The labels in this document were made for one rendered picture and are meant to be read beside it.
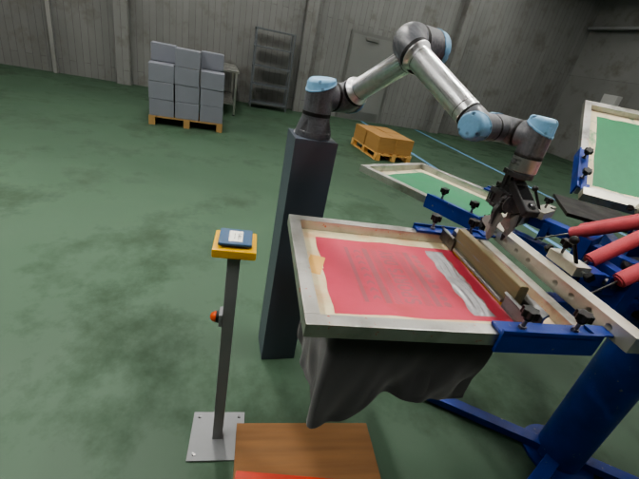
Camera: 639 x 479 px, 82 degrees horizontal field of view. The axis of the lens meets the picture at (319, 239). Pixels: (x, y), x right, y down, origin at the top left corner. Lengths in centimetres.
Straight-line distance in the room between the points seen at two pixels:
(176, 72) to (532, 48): 1030
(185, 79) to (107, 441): 553
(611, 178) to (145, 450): 260
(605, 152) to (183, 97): 561
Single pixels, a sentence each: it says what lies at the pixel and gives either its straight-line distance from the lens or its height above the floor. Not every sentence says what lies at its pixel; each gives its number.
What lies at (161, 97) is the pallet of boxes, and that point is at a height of 43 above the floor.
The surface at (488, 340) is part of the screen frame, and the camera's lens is 103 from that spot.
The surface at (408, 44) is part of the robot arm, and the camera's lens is 125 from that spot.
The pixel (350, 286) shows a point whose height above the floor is 95.
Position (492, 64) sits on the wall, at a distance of 1283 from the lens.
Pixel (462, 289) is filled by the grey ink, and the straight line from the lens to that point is 122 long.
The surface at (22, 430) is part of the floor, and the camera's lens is 200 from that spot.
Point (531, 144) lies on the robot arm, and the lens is 116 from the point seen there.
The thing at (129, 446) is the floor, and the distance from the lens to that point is 184.
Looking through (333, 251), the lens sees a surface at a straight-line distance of 120.
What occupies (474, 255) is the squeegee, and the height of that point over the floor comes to 103.
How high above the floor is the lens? 152
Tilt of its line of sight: 27 degrees down
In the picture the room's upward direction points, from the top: 12 degrees clockwise
